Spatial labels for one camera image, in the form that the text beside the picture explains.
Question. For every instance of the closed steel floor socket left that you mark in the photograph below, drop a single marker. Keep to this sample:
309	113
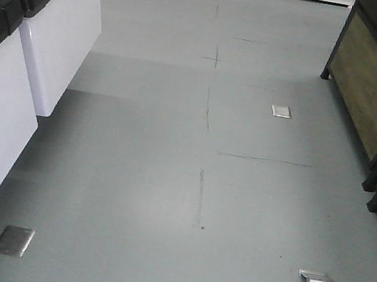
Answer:
14	240

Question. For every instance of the small steel floor socket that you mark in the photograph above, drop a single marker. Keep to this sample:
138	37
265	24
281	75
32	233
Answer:
281	111

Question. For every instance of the white chest freezer far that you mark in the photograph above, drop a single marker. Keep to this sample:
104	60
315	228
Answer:
56	36

